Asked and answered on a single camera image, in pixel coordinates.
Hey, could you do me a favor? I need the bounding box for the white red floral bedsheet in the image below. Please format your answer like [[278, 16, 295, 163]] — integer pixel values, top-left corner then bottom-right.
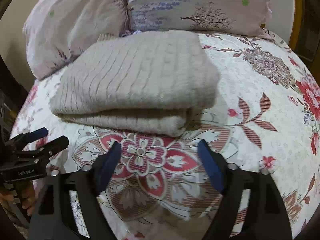
[[11, 33, 319, 239]]

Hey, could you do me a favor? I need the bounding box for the beige cable-knit sweater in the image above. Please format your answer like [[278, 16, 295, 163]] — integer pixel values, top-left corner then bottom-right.
[[50, 30, 220, 137]]

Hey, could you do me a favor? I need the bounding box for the pink floral left pillow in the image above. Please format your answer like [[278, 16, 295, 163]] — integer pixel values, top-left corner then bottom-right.
[[23, 0, 127, 80]]

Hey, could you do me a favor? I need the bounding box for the brown wooden headboard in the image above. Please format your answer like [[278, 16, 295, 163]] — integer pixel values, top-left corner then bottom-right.
[[265, 0, 319, 75]]

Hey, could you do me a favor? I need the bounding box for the person's left hand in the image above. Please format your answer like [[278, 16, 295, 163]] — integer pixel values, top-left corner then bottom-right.
[[1, 181, 36, 216]]

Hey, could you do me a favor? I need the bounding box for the pink lavender-print right pillow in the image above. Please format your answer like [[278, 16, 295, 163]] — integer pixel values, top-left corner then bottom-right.
[[127, 0, 272, 37]]

